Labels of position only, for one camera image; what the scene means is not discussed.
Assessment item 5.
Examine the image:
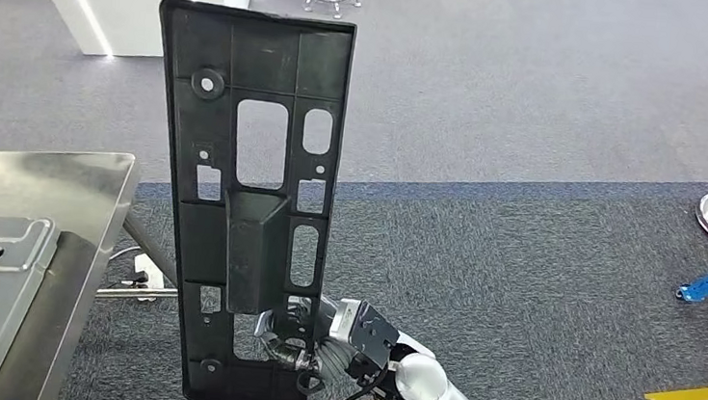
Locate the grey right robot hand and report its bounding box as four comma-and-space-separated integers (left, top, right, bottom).
248, 292, 336, 399

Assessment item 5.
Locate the black plastic plate bracket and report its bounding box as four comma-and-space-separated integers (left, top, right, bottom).
125, 0, 359, 400

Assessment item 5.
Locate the steel workbench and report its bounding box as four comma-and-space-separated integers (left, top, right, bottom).
0, 141, 193, 400

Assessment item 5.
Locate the white power strip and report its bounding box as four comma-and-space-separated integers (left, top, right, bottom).
130, 252, 170, 292

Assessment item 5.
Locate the white block with light strips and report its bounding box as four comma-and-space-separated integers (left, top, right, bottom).
5, 0, 254, 70

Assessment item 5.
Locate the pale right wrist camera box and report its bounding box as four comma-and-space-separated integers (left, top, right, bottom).
327, 297, 362, 347

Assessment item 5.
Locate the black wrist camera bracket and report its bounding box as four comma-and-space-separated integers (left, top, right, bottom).
344, 301, 404, 383

